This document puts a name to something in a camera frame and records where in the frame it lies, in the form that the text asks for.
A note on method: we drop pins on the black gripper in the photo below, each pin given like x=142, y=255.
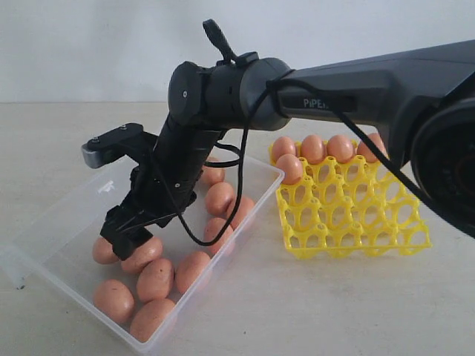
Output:
x=147, y=203

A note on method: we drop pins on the clear plastic storage box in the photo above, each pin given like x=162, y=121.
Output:
x=58, y=246

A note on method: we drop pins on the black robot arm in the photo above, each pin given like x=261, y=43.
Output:
x=420, y=101

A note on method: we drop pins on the yellow plastic egg tray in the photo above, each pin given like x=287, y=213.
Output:
x=355, y=207

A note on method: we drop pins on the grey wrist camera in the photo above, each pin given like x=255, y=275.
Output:
x=127, y=140

